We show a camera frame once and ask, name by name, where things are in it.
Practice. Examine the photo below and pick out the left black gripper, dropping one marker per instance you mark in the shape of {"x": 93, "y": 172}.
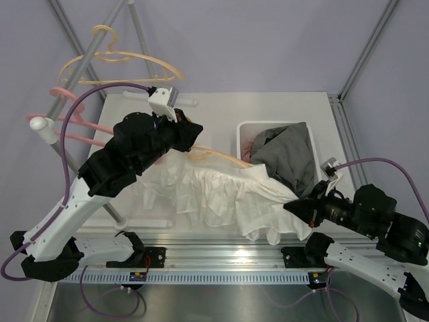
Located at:
{"x": 186, "y": 133}

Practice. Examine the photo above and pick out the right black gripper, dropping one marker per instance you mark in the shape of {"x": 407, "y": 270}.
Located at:
{"x": 305, "y": 208}

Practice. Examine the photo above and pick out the white skirt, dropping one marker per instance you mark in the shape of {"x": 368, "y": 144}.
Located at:
{"x": 219, "y": 193}

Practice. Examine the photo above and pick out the pink skirt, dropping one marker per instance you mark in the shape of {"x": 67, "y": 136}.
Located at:
{"x": 248, "y": 149}

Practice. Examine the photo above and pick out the grey skirt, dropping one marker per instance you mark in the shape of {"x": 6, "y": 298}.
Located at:
{"x": 286, "y": 156}

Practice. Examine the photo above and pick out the beige hanger front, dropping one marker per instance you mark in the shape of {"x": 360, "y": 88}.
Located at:
{"x": 113, "y": 56}

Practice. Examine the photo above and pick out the pink hanger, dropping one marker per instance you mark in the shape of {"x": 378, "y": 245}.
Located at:
{"x": 73, "y": 124}

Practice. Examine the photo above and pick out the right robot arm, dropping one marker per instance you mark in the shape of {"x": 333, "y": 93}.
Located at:
{"x": 370, "y": 213}

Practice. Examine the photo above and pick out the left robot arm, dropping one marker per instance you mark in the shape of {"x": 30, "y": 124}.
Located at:
{"x": 52, "y": 252}

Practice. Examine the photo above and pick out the white plastic basket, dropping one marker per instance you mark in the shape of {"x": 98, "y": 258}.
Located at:
{"x": 248, "y": 130}

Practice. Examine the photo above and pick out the grey clothes rack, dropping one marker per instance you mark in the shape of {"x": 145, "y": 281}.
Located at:
{"x": 83, "y": 68}

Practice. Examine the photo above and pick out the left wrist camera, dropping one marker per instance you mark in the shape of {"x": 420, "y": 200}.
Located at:
{"x": 162, "y": 102}

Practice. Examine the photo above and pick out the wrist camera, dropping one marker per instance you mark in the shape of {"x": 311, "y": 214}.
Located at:
{"x": 162, "y": 102}
{"x": 334, "y": 176}

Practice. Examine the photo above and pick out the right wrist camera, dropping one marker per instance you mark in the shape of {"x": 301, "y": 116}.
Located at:
{"x": 334, "y": 176}

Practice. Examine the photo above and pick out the white slotted cable duct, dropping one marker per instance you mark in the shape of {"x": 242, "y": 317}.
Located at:
{"x": 190, "y": 278}

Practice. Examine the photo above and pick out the aluminium rail base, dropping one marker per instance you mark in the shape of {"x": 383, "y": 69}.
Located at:
{"x": 204, "y": 252}

